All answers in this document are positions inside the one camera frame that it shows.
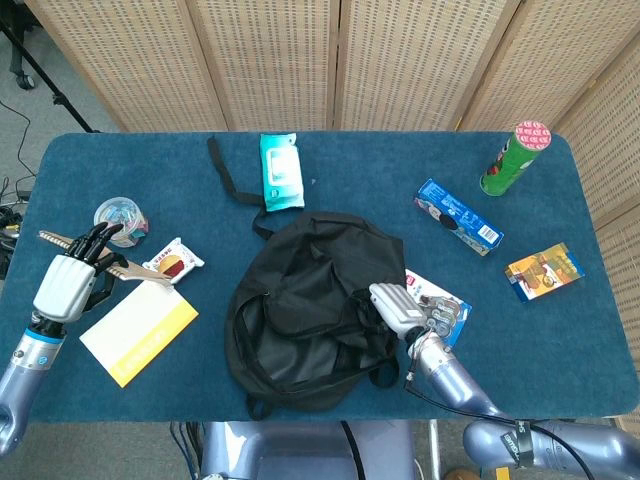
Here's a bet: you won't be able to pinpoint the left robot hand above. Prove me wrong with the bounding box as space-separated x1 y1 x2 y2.
32 222 129 331

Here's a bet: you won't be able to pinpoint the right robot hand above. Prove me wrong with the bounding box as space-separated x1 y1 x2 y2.
368 282 436 344

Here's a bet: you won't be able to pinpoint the black backpack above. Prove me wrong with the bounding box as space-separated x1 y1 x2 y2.
207 135 407 421

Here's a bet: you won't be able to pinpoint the lavender robot base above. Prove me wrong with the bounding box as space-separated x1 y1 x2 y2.
199 420 416 480

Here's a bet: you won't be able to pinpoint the correction tape blister pack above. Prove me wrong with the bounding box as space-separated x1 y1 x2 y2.
403 268 473 351

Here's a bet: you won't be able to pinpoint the clear jar of clips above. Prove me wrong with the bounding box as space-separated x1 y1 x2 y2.
93 197 150 249

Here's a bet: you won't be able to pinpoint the blue cookie box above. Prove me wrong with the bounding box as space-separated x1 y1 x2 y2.
413 178 505 257

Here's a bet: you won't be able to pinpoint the blue table mat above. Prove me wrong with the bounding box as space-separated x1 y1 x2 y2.
0 130 640 425

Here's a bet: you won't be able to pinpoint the burger print snack packet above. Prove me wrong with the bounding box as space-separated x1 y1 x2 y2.
142 237 206 287

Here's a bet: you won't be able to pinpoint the orange and blue snack box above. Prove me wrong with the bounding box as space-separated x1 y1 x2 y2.
503 242 586 303

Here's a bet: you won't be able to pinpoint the teal wet wipes pack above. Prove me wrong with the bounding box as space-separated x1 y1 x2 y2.
258 132 305 213

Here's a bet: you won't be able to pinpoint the green chips can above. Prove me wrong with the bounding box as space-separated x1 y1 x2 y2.
479 120 553 197

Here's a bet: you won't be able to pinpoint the black tripod stand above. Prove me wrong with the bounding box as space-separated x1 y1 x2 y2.
0 19 101 134

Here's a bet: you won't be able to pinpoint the black chair caster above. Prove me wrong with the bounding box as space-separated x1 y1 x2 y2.
9 49 37 91

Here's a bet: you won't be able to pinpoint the wicker folding screen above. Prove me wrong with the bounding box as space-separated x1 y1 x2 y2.
24 0 640 446

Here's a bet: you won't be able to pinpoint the black floor cables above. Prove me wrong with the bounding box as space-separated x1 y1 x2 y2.
0 99 39 251

